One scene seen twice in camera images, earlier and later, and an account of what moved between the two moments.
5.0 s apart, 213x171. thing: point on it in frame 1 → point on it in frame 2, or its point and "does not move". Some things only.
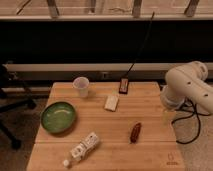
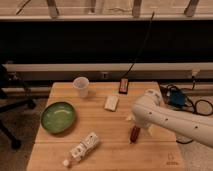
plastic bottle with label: (86, 144) does not move
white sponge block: (111, 102) does not move
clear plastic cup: (82, 83) does not move
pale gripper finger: (166, 113) → (130, 117)
